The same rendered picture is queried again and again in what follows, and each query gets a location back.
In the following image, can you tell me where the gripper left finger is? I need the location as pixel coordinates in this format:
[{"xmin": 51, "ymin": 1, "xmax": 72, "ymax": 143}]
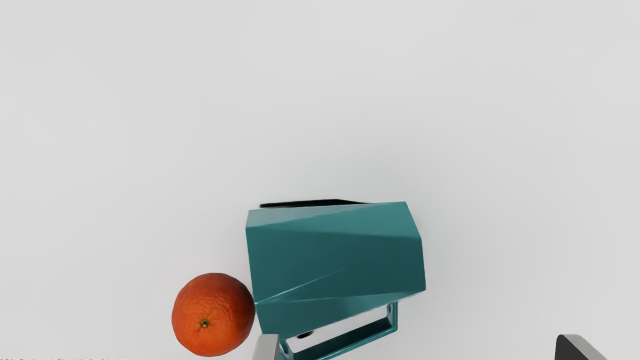
[{"xmin": 252, "ymin": 334, "xmax": 281, "ymax": 360}]

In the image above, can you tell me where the teal faceted mug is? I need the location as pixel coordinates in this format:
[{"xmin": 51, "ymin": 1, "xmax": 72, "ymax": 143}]
[{"xmin": 245, "ymin": 201, "xmax": 427, "ymax": 360}]

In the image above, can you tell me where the orange fruit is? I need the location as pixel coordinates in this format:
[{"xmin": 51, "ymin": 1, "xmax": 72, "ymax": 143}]
[{"xmin": 171, "ymin": 273, "xmax": 256, "ymax": 358}]

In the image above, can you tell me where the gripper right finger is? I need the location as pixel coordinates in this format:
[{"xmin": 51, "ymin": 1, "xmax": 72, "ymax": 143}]
[{"xmin": 554, "ymin": 334, "xmax": 609, "ymax": 360}]

